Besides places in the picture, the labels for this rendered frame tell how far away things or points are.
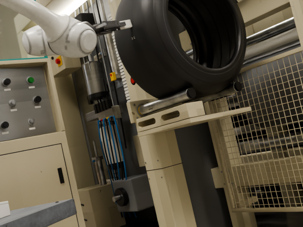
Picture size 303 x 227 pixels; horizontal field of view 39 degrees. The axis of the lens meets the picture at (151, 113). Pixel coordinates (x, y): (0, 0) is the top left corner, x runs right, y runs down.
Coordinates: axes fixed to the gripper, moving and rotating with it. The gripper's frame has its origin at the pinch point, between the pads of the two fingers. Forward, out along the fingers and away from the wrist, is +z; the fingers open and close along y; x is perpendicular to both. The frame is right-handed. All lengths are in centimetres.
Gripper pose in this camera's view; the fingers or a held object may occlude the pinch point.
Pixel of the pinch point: (123, 24)
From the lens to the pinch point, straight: 169.2
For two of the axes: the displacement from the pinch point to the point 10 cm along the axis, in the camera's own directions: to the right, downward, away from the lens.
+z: 7.4, -2.8, 6.2
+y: -5.9, 1.9, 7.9
